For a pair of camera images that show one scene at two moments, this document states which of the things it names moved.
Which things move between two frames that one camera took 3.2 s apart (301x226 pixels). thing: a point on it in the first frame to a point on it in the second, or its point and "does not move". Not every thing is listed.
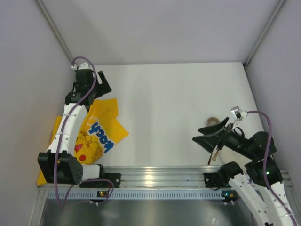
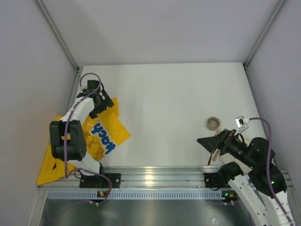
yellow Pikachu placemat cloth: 99,133 does not move
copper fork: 209,159 does not move
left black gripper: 97,89 to 103,106
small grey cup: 212,121 does not move
